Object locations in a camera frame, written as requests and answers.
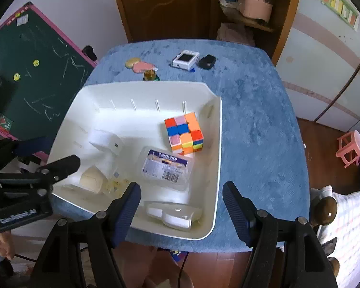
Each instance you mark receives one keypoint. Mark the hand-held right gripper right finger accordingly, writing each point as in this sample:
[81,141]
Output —
[238,213]

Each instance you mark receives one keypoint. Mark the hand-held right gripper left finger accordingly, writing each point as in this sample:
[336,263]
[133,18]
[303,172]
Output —
[126,213]

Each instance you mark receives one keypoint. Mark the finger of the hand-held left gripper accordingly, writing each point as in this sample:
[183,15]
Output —
[31,148]
[63,165]

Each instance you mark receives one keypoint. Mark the beige rounded box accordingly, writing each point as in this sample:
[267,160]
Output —
[91,180]

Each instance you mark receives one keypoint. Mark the white square box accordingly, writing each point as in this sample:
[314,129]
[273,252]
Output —
[105,142]

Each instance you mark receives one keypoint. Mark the clear plastic box with label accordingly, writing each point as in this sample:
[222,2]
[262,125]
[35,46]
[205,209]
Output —
[165,168]

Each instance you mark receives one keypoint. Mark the white plastic tray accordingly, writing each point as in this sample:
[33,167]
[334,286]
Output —
[132,120]

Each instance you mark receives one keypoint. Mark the colourful puzzle cube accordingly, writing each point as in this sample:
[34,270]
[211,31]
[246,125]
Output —
[184,133]

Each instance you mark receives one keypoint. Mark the person's left hand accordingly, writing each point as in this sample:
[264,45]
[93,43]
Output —
[6,247]

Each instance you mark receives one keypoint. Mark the blue tablecloth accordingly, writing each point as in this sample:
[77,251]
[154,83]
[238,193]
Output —
[258,144]

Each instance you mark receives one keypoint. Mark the brown wooden bedpost knob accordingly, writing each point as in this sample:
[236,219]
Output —
[325,210]

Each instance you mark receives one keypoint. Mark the black chalkboard knob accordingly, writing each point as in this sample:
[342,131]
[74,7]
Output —
[89,52]

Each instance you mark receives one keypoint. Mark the white dotted blanket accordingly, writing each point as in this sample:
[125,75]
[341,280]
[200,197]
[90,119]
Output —
[351,231]

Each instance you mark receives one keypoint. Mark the beige round disc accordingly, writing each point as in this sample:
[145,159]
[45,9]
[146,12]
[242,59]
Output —
[132,62]

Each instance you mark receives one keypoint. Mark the green jar with gold lid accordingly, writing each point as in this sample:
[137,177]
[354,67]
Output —
[151,75]

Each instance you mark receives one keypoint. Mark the pink eraser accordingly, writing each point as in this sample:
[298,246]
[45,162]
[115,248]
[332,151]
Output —
[144,67]

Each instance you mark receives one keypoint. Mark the pink plastic stool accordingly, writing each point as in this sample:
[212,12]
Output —
[349,148]

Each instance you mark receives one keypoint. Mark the white sticker on chalkboard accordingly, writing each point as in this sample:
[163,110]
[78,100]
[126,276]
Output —
[22,20]

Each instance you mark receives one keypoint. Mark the black oval case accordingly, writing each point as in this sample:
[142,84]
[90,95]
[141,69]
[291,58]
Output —
[206,61]

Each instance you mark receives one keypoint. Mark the white device with screen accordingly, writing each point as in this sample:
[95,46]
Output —
[185,59]

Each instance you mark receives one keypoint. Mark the pale floral wardrobe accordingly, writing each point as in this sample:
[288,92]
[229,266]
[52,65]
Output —
[324,75]

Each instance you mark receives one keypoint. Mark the pink folded towels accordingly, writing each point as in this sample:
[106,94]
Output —
[235,34]

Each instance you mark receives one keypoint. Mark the brown wooden door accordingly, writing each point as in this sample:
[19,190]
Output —
[162,6]

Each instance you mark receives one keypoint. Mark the wooden corner shelf unit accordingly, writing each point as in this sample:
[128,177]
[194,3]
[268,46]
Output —
[285,15]

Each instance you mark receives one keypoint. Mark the white crumpled cloth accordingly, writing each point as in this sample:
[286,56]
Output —
[229,4]

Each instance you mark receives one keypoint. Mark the green chalkboard with pink frame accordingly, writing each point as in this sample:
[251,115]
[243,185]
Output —
[33,96]

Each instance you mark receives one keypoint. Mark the wall poster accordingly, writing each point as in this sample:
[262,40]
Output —
[337,1]

